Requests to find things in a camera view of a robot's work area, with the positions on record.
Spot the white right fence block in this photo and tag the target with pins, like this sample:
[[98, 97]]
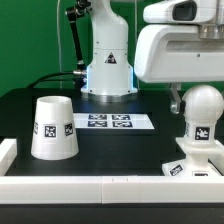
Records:
[[218, 159]]

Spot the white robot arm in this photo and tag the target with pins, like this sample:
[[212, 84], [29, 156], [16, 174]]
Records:
[[109, 75]]

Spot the white lamp base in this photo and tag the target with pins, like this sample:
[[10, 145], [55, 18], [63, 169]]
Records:
[[196, 162]]

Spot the white marker sheet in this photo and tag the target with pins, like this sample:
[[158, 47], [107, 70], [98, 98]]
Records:
[[113, 121]]

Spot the white fence block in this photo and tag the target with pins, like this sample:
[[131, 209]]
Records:
[[8, 152], [218, 159]]

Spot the white lamp bulb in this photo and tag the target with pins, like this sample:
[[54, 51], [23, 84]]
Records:
[[204, 105]]

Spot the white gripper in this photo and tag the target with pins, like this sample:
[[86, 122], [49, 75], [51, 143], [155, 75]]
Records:
[[175, 54]]

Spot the white left fence block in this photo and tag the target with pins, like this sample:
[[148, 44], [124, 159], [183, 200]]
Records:
[[8, 152]]

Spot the white front fence wall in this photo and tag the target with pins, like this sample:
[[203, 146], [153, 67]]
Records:
[[108, 189]]

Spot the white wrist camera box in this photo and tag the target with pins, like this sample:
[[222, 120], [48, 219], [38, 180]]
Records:
[[182, 11]]

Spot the white lamp shade cone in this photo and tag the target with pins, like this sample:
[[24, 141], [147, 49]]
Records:
[[54, 133]]

